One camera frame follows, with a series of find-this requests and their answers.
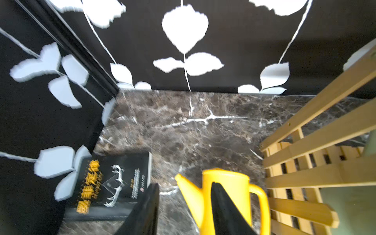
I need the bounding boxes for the black book with gold title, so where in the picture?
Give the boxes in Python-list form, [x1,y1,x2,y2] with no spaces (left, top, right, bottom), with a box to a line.
[64,151,152,221]

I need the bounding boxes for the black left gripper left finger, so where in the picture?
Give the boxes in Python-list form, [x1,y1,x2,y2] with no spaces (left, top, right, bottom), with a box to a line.
[115,183,160,235]

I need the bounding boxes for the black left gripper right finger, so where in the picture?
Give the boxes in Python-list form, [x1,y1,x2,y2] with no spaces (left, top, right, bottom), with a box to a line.
[211,182,257,235]

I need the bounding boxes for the yellow plastic watering can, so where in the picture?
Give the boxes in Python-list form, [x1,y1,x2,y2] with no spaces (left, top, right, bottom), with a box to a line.
[175,168,271,235]

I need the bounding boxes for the wooden slatted two-tier shelf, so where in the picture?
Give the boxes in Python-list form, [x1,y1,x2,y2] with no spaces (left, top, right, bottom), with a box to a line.
[260,41,376,235]

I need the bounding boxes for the light green watering can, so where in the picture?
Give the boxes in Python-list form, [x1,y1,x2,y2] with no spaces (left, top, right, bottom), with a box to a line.
[320,130,376,235]

